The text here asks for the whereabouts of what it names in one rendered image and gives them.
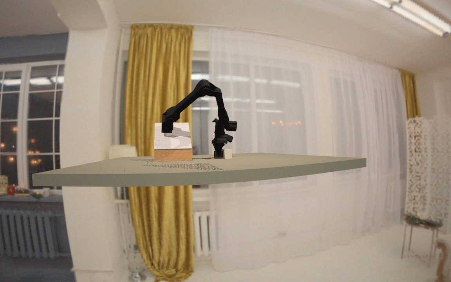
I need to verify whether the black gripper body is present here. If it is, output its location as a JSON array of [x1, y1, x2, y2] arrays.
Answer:
[[212, 130, 227, 144]]

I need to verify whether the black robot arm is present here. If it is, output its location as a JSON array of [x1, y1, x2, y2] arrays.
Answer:
[[161, 79, 237, 133]]

